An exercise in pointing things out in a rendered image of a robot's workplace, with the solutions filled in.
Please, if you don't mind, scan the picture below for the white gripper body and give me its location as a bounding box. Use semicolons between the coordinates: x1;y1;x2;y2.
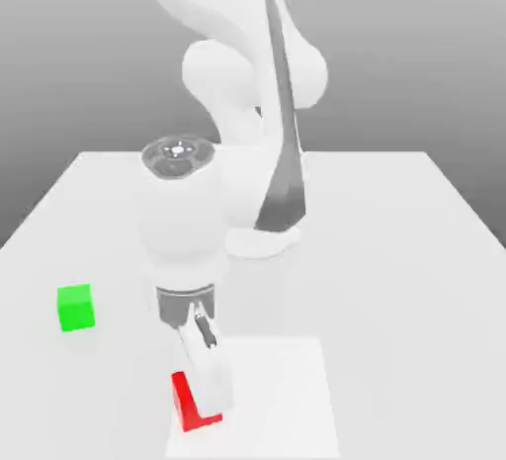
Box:
176;320;235;418

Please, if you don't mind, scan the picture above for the small green cube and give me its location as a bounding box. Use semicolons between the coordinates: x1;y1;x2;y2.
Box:
56;283;97;333

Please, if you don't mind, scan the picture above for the small red cube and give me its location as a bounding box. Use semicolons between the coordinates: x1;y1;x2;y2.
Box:
170;371;223;433

